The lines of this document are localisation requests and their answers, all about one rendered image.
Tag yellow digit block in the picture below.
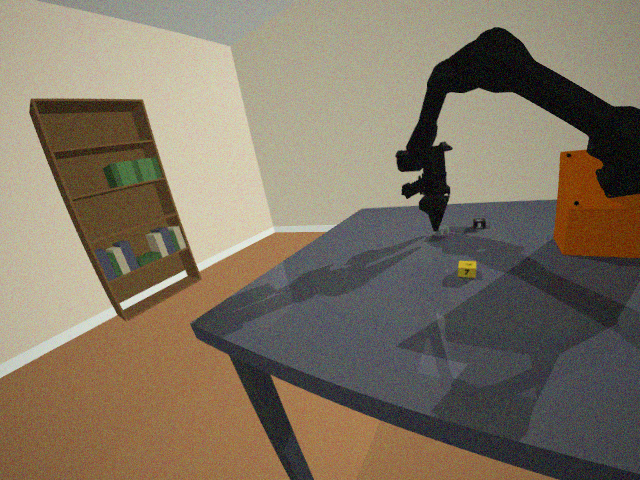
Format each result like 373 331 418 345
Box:
458 261 476 278

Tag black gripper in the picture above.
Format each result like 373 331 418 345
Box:
419 169 450 231

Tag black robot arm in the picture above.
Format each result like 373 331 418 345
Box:
395 27 640 198

